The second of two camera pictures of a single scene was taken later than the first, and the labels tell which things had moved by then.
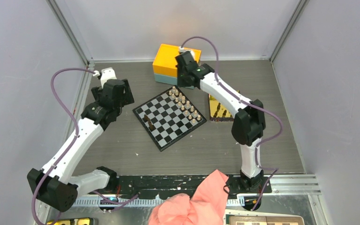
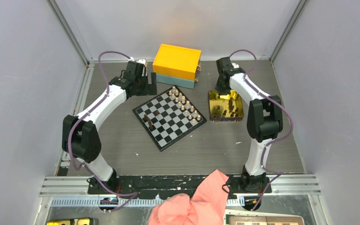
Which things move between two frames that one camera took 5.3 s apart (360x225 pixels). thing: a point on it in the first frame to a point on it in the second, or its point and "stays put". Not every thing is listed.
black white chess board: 168,117 stays put
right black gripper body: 182,81 to 221,87
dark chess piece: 151,127 stays put
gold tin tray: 218,111 stays put
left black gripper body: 127,99 to 145,88
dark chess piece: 146,118 stays put
